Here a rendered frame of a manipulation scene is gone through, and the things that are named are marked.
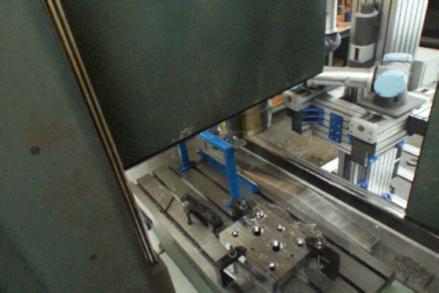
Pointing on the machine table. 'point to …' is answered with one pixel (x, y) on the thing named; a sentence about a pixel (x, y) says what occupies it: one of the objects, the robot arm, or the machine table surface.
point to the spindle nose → (249, 121)
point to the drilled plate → (255, 257)
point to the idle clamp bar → (203, 211)
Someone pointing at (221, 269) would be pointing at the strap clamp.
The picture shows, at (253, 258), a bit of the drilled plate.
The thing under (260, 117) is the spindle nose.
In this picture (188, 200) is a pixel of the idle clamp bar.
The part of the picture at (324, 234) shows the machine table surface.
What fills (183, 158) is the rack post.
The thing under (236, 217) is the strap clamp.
